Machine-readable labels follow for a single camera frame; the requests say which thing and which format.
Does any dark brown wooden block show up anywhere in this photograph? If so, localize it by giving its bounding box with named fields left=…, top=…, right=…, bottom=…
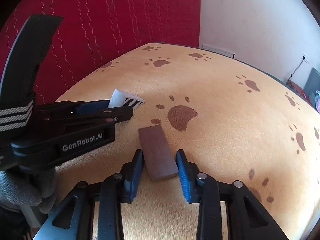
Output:
left=138, top=125, right=178, bottom=181

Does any zebra striped triangular block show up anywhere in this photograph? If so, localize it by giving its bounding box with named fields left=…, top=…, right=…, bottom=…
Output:
left=108, top=89, right=145, bottom=110

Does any grey gloved left hand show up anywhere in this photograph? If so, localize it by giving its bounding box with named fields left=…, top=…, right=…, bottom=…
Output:
left=1, top=167, right=57, bottom=214

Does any red curtain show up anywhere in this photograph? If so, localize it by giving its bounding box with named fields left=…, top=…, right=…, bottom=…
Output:
left=1, top=0, right=201, bottom=103

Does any red classic quilt box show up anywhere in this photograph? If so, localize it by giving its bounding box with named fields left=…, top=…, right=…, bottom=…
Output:
left=286, top=80, right=311, bottom=105

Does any grey bed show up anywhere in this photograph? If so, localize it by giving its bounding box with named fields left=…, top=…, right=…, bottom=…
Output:
left=303, top=68, right=320, bottom=108

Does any black power cable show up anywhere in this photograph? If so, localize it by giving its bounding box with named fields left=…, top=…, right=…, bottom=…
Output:
left=287, top=57, right=306, bottom=86

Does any wall power socket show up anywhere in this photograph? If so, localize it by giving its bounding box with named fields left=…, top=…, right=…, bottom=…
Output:
left=302, top=54, right=310, bottom=64

